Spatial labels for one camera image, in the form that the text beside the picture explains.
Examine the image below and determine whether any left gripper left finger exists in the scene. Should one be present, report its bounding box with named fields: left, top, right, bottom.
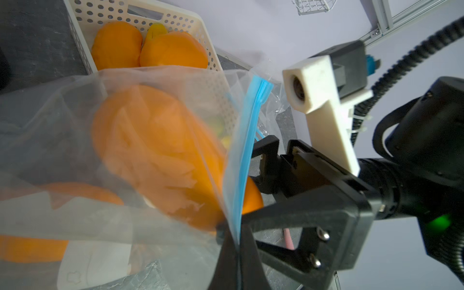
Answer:
left=208, top=223, right=240, bottom=290

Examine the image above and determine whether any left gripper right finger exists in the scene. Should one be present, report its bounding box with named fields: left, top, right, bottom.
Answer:
left=239, top=225, right=271, bottom=290

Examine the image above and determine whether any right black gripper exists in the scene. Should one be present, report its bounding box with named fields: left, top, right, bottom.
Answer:
left=250, top=135, right=381, bottom=290

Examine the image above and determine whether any clear zip-top bag blue zipper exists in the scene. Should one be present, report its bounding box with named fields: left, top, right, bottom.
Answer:
left=1, top=66, right=286, bottom=290

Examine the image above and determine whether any large orange mango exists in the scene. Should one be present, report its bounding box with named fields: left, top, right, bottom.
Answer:
left=90, top=84, right=265, bottom=233

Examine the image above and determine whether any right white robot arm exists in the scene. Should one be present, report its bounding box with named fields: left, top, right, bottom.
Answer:
left=236, top=18, right=464, bottom=290

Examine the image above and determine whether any orange mango top of basket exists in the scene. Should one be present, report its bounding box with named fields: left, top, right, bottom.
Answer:
left=140, top=24, right=209, bottom=69

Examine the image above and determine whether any orange mango back left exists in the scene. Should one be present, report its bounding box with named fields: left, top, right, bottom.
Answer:
left=91, top=22, right=143, bottom=71

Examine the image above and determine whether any purple pink brush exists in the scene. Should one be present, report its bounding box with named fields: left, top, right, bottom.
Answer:
left=283, top=228, right=295, bottom=250

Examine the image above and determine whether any white plastic perforated basket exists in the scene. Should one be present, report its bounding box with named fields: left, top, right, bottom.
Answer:
left=64, top=1, right=222, bottom=74

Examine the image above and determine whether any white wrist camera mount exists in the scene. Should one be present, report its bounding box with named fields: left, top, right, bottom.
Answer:
left=282, top=40, right=373, bottom=175

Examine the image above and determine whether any white wire wall shelf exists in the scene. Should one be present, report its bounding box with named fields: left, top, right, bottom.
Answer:
left=292, top=0, right=337, bottom=16

